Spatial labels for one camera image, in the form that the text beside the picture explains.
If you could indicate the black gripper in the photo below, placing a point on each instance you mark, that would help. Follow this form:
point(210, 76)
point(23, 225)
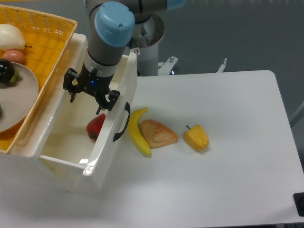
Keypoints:
point(93, 82)

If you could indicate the red bell pepper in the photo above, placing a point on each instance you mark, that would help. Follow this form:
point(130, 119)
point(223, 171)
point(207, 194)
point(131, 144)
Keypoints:
point(94, 127)

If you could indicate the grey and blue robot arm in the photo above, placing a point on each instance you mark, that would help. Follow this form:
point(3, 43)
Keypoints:
point(118, 26)

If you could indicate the white open upper drawer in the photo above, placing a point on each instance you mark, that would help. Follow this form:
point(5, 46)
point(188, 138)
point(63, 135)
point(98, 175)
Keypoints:
point(68, 146)

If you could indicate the white drawer cabinet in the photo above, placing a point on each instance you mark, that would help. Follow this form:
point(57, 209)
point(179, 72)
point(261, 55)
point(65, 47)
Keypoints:
point(24, 162)

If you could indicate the yellow bell pepper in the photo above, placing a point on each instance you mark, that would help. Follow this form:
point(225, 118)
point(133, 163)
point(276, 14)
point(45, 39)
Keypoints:
point(196, 138)

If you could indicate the yellow banana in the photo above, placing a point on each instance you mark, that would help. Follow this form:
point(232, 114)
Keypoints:
point(135, 134)

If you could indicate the yellow wicker basket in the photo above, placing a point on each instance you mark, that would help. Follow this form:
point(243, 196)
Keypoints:
point(48, 36)

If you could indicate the grey round plate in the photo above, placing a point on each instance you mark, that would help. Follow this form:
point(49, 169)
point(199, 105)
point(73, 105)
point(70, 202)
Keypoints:
point(17, 100)

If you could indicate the triangular pastry turnover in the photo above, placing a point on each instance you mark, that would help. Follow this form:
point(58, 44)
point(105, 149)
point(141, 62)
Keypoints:
point(156, 134)

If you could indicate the pink egg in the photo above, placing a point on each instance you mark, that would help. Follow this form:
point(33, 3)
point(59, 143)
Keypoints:
point(14, 56)

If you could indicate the dark purple mangosteen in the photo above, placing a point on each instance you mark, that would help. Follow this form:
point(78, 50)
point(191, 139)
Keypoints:
point(8, 73)

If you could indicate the white pear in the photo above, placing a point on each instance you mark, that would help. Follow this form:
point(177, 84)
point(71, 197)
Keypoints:
point(11, 38)

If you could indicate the black object at table edge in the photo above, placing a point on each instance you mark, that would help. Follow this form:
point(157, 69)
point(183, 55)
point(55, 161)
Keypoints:
point(299, 203)

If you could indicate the black drawer handle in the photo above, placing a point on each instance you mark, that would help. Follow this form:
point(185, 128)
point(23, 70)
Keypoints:
point(124, 122)

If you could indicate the white bracket behind table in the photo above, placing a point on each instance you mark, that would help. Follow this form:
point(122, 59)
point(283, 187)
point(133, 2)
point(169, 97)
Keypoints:
point(222, 66)

